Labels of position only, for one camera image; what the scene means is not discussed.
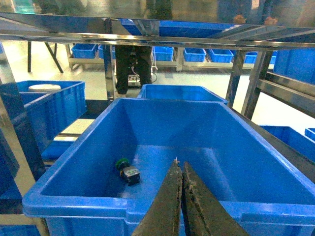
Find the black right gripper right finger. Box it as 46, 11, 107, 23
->
182, 162, 248, 236

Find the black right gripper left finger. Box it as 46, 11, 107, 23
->
132, 161, 183, 236

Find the green push button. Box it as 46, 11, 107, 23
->
115, 158, 140, 186

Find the blue bin behind target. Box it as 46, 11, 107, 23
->
137, 85, 228, 105

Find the blue bin holding white container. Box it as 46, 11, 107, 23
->
17, 80, 86, 152

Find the person in green shirt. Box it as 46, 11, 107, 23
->
114, 0, 173, 95

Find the steel shelf front rail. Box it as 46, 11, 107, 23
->
0, 0, 315, 51

